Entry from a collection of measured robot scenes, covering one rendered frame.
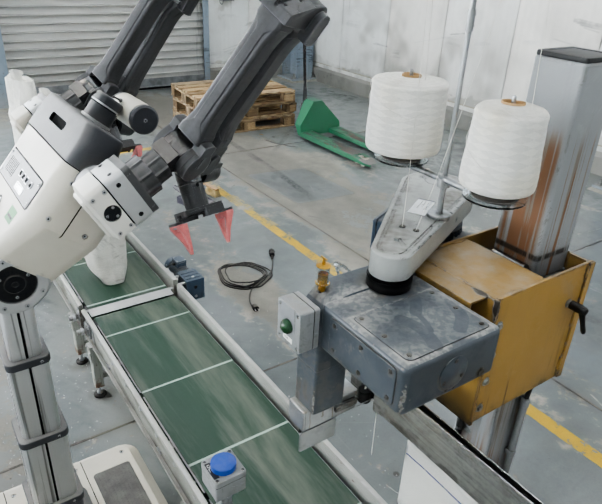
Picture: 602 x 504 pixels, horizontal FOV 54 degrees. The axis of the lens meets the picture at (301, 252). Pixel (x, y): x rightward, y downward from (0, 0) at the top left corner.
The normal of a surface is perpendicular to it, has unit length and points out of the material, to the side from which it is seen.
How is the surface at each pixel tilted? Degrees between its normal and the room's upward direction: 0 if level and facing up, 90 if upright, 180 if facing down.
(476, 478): 90
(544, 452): 0
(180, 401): 0
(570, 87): 90
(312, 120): 76
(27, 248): 115
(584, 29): 90
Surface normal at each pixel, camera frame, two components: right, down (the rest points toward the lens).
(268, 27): -0.43, 0.22
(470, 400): -0.83, 0.23
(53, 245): 0.15, 0.79
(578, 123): 0.56, 0.40
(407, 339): 0.04, -0.89
